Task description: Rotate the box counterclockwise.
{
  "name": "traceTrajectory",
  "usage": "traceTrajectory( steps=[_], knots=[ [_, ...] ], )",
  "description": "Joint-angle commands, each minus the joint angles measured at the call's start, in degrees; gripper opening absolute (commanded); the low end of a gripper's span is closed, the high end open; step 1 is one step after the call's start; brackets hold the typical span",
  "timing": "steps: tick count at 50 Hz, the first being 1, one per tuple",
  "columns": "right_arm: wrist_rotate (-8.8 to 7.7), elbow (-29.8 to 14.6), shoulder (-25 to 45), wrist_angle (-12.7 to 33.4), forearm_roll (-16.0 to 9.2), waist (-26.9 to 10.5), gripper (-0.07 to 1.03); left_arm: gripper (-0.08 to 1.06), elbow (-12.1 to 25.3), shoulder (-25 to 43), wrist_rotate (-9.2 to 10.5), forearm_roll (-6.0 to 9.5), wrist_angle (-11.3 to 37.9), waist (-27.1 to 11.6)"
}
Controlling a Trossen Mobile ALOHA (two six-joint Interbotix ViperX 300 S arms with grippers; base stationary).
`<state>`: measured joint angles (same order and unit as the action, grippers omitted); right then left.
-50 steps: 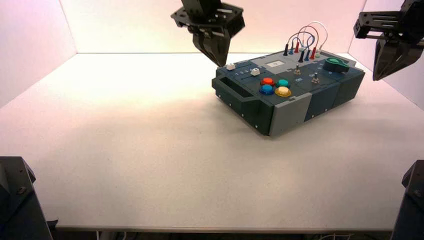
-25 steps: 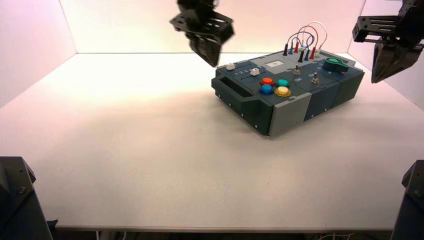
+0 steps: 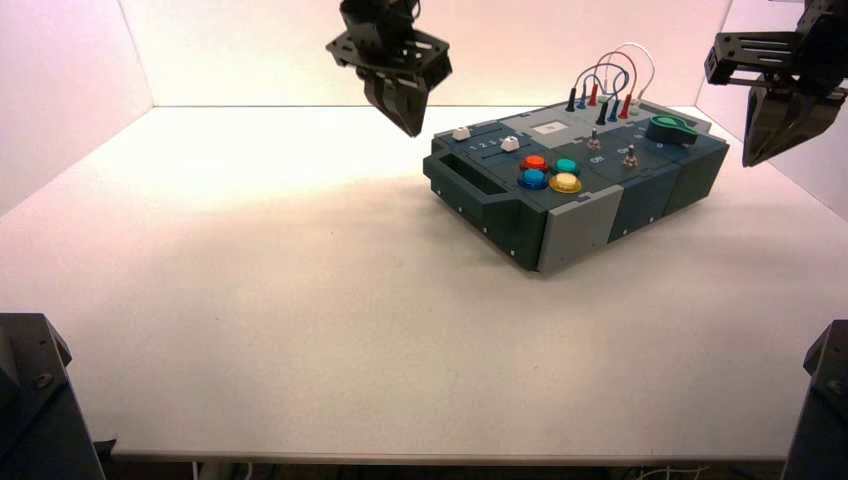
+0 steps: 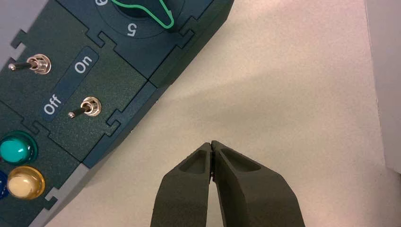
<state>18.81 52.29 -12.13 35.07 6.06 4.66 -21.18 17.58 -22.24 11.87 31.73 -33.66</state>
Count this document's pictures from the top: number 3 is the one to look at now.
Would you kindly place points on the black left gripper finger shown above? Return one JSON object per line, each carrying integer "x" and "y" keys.
{"x": 381, "y": 93}
{"x": 412, "y": 106}

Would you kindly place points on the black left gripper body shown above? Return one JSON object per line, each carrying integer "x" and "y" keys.
{"x": 397, "y": 56}

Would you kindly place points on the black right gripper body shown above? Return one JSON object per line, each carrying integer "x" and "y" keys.
{"x": 815, "y": 63}

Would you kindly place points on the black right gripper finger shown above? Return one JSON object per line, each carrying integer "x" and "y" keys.
{"x": 762, "y": 122}
{"x": 815, "y": 119}

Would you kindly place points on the dark teal task board box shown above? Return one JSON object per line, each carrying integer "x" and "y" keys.
{"x": 517, "y": 215}

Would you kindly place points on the dark left arm base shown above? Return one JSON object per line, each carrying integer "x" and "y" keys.
{"x": 33, "y": 411}

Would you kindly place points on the dark right arm base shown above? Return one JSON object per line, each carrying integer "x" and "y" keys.
{"x": 821, "y": 424}

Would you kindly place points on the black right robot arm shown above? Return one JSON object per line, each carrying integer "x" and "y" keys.
{"x": 828, "y": 12}

